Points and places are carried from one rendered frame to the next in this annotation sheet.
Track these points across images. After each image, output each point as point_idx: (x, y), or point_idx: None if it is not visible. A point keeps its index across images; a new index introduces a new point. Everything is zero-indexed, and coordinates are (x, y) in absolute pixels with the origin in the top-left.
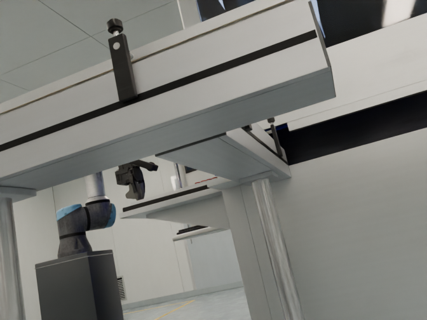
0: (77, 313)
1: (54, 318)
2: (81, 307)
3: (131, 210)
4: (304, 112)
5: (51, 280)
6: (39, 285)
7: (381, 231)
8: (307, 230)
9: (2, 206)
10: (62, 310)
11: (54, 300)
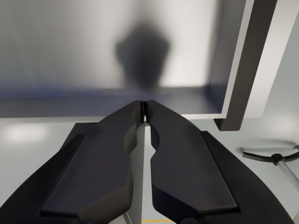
0: (134, 154)
1: (139, 173)
2: (132, 154)
3: (279, 61)
4: None
5: (137, 211)
6: (141, 218)
7: None
8: None
9: None
10: (137, 172)
11: (138, 188)
